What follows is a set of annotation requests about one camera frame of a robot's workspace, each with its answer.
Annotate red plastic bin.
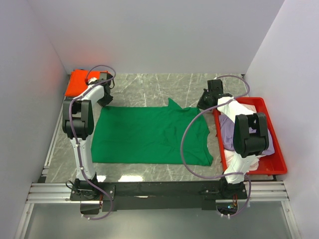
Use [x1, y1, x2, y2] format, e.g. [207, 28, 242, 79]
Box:
[212, 97, 287, 176]

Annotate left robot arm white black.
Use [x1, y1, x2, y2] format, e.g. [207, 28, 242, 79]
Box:
[62, 69, 115, 200]

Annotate green t shirt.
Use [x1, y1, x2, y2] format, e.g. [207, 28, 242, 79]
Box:
[91, 99, 213, 166]

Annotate black base beam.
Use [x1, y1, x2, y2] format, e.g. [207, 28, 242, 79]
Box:
[70, 180, 248, 214]

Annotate aluminium frame rail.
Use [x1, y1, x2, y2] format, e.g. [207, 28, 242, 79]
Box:
[26, 181, 290, 204]

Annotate pale pink t shirt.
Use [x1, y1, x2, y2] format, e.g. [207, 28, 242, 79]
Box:
[224, 104, 261, 171]

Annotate lavender t shirt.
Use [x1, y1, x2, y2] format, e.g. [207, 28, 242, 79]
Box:
[218, 115, 275, 155]

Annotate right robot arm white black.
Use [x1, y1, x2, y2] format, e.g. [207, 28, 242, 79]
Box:
[197, 79, 269, 199]

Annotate orange t shirt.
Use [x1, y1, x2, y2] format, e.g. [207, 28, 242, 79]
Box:
[64, 69, 113, 97]

